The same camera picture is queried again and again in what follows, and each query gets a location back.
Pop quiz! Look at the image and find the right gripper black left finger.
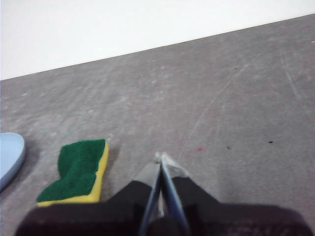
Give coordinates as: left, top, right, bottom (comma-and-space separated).
14, 151, 162, 236

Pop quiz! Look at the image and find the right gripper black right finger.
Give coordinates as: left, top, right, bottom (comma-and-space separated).
160, 151, 311, 236

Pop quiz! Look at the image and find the blue round plate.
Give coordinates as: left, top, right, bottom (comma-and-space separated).
0, 132, 26, 192

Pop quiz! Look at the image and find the yellow sponge with green pad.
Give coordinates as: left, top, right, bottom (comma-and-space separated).
36, 139, 110, 207

